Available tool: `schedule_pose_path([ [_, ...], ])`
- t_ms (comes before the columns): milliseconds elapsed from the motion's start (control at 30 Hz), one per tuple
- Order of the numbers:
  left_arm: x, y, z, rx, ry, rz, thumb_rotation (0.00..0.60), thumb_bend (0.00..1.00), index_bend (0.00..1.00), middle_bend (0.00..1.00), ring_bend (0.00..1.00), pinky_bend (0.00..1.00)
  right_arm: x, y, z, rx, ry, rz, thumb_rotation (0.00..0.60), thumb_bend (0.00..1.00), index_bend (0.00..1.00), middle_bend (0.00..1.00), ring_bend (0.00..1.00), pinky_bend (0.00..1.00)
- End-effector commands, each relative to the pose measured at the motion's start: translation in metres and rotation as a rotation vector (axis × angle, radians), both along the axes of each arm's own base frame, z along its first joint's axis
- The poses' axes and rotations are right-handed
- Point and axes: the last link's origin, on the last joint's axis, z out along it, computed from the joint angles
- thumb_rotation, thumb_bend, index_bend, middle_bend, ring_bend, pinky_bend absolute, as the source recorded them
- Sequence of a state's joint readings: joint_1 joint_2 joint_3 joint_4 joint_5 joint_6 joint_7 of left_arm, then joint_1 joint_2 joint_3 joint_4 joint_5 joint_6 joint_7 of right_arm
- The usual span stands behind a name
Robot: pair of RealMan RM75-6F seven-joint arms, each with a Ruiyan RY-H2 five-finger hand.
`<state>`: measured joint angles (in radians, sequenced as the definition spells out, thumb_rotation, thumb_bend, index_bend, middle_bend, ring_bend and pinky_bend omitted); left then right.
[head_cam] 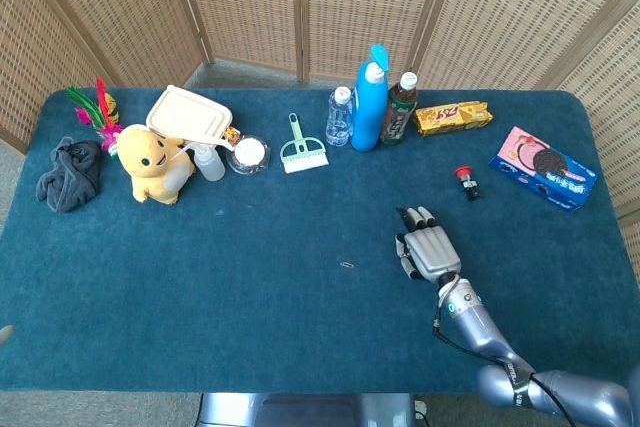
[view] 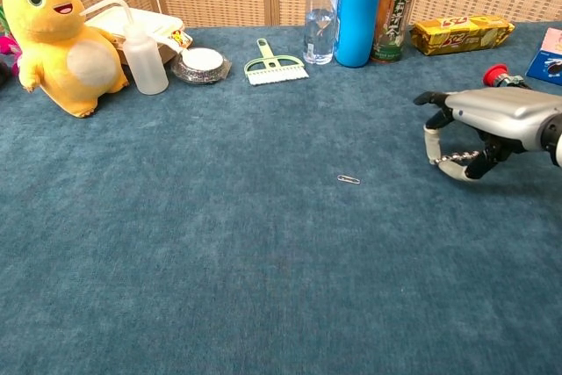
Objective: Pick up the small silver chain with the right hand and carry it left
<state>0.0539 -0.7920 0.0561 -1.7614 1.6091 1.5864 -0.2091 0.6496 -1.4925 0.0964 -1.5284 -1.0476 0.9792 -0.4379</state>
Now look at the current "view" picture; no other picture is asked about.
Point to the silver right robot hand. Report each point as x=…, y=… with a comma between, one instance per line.
x=500, y=111

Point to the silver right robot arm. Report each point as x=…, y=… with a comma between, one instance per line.
x=555, y=133

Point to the small metal paper clip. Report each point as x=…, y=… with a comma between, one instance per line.
x=349, y=179

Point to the red emergency stop button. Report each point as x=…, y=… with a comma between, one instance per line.
x=495, y=75

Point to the blue sandwich cookie box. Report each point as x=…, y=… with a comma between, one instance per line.
x=549, y=59

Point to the yellow cracker packet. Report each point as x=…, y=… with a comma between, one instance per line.
x=461, y=34

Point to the brown tea bottle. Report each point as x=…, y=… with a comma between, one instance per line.
x=397, y=10

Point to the blue flip-cap bottle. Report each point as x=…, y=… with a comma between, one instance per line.
x=358, y=10

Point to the clear water bottle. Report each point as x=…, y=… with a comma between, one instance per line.
x=319, y=19

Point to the green plastic brush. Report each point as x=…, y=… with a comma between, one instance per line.
x=276, y=69

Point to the round foil dish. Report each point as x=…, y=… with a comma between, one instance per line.
x=201, y=65

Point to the blue table cloth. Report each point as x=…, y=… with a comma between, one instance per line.
x=219, y=239

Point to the small colourful snack packet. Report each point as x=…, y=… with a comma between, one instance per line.
x=180, y=38

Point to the beige lidded lunch box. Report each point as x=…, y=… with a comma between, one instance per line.
x=169, y=26

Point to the translucent squeeze wash bottle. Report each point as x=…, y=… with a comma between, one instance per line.
x=145, y=63

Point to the yellow plush dinosaur toy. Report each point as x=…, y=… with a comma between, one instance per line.
x=66, y=50

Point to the colourful feather shuttlecock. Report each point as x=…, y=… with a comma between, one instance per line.
x=9, y=48

